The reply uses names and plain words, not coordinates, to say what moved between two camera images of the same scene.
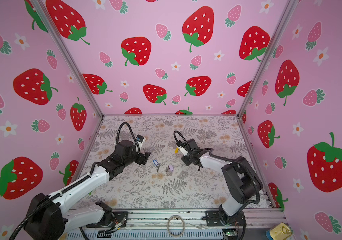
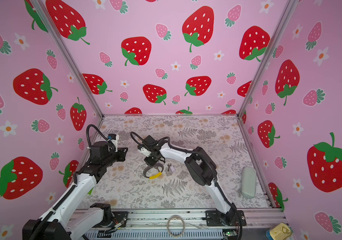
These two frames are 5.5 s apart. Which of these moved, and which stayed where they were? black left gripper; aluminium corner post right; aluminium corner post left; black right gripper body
Moved: black right gripper body; black left gripper
Stayed: aluminium corner post left; aluminium corner post right
